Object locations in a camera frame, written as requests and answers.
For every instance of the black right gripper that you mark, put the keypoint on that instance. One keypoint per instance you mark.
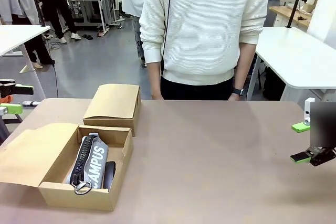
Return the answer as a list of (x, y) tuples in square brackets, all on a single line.
[(324, 124)]

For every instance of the small cardboard box with lid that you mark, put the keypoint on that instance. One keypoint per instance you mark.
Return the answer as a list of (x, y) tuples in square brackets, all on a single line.
[(113, 103)]

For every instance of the gray Campus pencil case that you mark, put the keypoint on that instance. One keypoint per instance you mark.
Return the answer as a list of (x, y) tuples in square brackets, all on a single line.
[(98, 155)]

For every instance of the navy zipper pencil case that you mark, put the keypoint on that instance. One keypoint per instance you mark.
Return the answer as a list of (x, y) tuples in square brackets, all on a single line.
[(109, 174)]

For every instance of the person's right forearm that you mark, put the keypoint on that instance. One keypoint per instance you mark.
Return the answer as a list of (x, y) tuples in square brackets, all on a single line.
[(154, 77)]

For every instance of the person's left forearm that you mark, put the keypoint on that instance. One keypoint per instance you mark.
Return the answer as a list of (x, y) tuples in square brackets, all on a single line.
[(244, 64)]

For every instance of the large open cardboard box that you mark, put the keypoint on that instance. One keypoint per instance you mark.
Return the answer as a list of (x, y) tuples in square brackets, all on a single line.
[(26, 155)]

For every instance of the person's left hand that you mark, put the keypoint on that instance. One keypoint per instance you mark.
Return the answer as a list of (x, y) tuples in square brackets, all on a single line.
[(234, 98)]

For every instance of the person's right hand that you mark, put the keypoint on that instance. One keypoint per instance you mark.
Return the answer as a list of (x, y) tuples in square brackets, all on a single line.
[(156, 95)]

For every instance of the orange cloth object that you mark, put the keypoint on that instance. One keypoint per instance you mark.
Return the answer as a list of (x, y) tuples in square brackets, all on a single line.
[(5, 99)]

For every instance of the white table with slanted leg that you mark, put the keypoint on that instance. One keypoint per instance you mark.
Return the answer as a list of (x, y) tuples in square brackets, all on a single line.
[(18, 37)]

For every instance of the black tripod pole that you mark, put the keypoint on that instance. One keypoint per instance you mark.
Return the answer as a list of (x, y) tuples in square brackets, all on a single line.
[(42, 20)]

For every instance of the black wristwatch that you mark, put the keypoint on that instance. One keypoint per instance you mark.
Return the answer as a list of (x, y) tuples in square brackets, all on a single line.
[(238, 92)]

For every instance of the white table with rounded corner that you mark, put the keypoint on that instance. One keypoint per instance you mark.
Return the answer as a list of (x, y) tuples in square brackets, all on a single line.
[(294, 56)]

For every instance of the person's black trousers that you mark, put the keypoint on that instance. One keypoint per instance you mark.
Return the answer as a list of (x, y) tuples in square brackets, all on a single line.
[(197, 91)]

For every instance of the wooden top table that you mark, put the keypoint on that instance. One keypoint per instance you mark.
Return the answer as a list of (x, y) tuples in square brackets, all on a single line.
[(284, 11)]

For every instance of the white cylinder object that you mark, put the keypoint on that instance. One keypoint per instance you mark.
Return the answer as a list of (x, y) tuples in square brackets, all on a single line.
[(311, 2)]

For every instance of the black stand pole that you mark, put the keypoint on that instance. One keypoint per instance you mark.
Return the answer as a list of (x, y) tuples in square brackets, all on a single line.
[(296, 1)]

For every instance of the person's white knit sweater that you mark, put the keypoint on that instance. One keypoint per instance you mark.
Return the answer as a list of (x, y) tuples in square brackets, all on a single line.
[(204, 24)]

